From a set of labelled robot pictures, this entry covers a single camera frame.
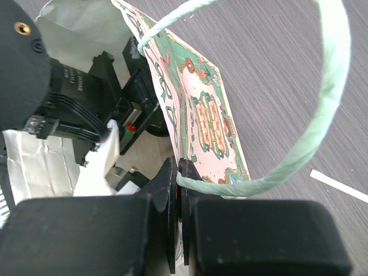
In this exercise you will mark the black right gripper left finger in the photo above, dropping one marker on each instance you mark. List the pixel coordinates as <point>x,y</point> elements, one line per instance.
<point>99,235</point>

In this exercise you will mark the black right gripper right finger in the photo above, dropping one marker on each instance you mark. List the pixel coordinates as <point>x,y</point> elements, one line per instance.
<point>259,237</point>

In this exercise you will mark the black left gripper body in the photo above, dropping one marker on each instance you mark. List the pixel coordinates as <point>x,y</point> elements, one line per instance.
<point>123,91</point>

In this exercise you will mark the printed paper gift bag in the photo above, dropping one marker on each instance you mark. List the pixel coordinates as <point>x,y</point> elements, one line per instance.
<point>192,98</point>

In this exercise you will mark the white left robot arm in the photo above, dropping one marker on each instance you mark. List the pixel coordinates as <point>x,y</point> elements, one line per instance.
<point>44,97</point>

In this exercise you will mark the white paper strip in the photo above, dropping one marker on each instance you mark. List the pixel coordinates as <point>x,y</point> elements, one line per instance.
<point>338,185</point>

